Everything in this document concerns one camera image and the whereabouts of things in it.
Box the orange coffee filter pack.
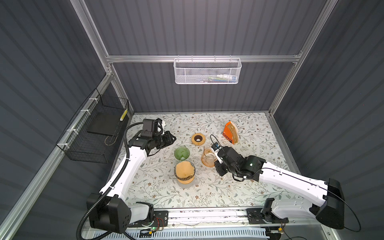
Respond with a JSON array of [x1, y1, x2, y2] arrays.
[[223, 121, 239, 145]]

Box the grey clear glass dripper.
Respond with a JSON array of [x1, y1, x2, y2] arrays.
[[174, 161, 196, 182]]

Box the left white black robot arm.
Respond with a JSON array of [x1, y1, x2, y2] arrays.
[[86, 131, 177, 234]]

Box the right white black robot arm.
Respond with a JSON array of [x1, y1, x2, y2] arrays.
[[211, 143, 345, 230]]

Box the green glass dripper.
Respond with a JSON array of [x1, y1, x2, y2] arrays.
[[174, 146, 190, 161]]

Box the yellow marker pen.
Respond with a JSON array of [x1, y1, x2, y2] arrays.
[[120, 109, 128, 122]]

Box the black flat pad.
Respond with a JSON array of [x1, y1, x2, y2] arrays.
[[87, 113, 122, 137]]

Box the white perforated vent strip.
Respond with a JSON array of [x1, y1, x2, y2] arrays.
[[89, 227, 271, 240]]

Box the items in white basket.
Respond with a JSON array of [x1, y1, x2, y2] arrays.
[[198, 74, 238, 84]]

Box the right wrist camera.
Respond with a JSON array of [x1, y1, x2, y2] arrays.
[[211, 143, 223, 164]]

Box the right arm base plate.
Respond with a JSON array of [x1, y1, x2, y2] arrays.
[[246, 208, 289, 225]]

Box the black wire mesh basket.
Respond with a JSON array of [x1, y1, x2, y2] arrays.
[[57, 90, 130, 164]]

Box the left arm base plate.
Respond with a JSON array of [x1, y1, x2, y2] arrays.
[[128, 210, 169, 228]]

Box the white wire mesh basket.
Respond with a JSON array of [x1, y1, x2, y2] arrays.
[[173, 57, 242, 85]]

